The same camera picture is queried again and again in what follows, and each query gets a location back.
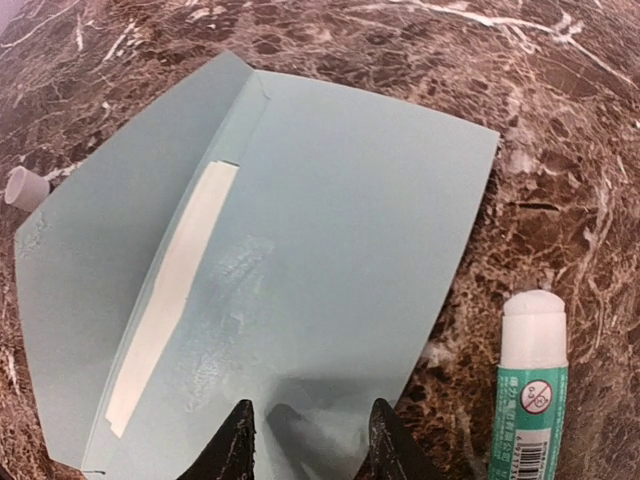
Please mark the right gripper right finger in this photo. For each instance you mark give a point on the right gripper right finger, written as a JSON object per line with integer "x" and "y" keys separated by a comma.
{"x": 393, "y": 452}

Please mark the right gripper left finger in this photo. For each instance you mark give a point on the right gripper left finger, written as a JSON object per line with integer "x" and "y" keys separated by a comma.
{"x": 230, "y": 452}

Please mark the green white glue stick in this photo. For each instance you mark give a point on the green white glue stick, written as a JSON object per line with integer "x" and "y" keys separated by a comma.
{"x": 532, "y": 384}

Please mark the teal green envelope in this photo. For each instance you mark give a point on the teal green envelope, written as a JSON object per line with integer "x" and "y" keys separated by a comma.
{"x": 321, "y": 281}

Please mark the white glue stick cap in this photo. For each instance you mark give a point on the white glue stick cap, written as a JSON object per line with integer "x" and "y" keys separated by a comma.
{"x": 25, "y": 189}

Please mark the beige ornate letter paper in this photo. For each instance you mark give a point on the beige ornate letter paper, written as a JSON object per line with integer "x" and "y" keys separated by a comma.
{"x": 170, "y": 291}

